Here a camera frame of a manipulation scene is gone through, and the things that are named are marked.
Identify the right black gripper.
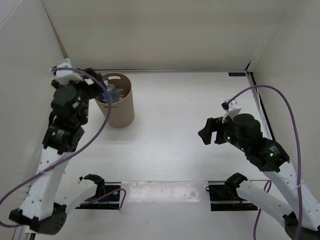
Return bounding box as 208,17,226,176
197,112,248,152

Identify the blue label plastic bottle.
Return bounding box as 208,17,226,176
101,80,118,104

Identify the green label clear bottle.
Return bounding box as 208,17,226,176
116,87,127,101

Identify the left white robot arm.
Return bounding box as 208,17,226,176
9,65,105,235

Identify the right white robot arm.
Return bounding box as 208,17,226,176
198,113,320,240

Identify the brown round bin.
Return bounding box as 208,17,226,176
102,72,135,128

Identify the right blue corner label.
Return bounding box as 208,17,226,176
228,72,246,77

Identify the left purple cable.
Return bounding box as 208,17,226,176
0,66,127,228

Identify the purple cable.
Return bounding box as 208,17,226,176
228,84,302,240
0,66,127,228

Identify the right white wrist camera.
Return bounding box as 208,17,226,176
221,99,242,123

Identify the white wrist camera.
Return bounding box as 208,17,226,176
221,99,242,123
50,58,83,85

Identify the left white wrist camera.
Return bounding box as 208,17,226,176
50,58,83,85

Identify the right aluminium frame rail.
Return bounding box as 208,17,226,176
246,71,275,140

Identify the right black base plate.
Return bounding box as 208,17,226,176
205,181,258,212

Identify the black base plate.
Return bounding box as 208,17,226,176
205,181,258,212
76,182,122,210

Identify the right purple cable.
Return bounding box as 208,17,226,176
228,84,302,240

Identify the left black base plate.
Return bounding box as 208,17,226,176
76,182,122,210

